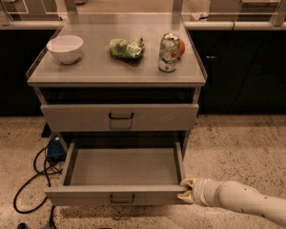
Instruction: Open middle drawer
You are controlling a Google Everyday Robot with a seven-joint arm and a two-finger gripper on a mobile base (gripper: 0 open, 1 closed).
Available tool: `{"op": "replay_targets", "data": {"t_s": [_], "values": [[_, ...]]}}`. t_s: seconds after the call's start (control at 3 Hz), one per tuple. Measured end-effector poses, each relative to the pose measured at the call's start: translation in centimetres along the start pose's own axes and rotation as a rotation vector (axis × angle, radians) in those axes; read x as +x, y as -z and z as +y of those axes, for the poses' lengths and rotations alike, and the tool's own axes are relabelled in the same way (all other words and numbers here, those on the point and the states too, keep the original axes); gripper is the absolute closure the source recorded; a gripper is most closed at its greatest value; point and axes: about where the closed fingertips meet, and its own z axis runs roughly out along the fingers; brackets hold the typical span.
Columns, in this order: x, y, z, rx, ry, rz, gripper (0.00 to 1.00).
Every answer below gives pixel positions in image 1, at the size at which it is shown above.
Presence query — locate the background grey table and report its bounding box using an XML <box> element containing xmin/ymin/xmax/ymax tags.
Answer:
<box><xmin>208</xmin><ymin>0</ymin><xmax>281</xmax><ymax>21</ymax></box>

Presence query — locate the grey top drawer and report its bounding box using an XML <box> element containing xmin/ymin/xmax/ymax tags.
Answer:
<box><xmin>41</xmin><ymin>104</ymin><xmax>198</xmax><ymax>132</ymax></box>

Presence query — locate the crushed soda can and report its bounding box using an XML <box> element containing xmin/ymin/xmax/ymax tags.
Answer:
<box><xmin>158</xmin><ymin>32</ymin><xmax>180</xmax><ymax>73</ymax></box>

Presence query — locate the grey drawer cabinet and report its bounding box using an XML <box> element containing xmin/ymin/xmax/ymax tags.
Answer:
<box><xmin>28</xmin><ymin>13</ymin><xmax>206</xmax><ymax>147</ymax></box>

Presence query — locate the grey drawer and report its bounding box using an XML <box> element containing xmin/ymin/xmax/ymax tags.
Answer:
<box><xmin>45</xmin><ymin>141</ymin><xmax>185</xmax><ymax>206</ymax></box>
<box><xmin>41</xmin><ymin>104</ymin><xmax>198</xmax><ymax>132</ymax></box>

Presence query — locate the orange fruit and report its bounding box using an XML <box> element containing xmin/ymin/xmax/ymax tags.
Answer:
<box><xmin>178</xmin><ymin>38</ymin><xmax>185</xmax><ymax>57</ymax></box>

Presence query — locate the black floor cable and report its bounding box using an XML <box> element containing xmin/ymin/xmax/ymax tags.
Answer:
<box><xmin>12</xmin><ymin>143</ymin><xmax>65</xmax><ymax>229</ymax></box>

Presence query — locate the green chip bag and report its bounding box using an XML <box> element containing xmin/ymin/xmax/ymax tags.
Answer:
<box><xmin>110</xmin><ymin>38</ymin><xmax>145</xmax><ymax>59</ymax></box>

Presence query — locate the white counter rail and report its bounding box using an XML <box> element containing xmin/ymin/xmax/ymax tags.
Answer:
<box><xmin>0</xmin><ymin>21</ymin><xmax>286</xmax><ymax>31</ymax></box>

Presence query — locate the white ceramic bowl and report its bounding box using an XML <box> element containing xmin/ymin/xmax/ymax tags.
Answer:
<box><xmin>47</xmin><ymin>35</ymin><xmax>83</xmax><ymax>64</ymax></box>

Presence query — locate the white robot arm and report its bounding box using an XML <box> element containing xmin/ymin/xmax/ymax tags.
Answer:
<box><xmin>177</xmin><ymin>178</ymin><xmax>286</xmax><ymax>229</ymax></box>

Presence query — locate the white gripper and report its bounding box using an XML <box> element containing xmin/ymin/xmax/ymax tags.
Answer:
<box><xmin>177</xmin><ymin>178</ymin><xmax>218</xmax><ymax>207</ymax></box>

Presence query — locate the blue power box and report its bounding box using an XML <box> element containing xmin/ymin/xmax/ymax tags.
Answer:
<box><xmin>46</xmin><ymin>137</ymin><xmax>66</xmax><ymax>159</ymax></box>

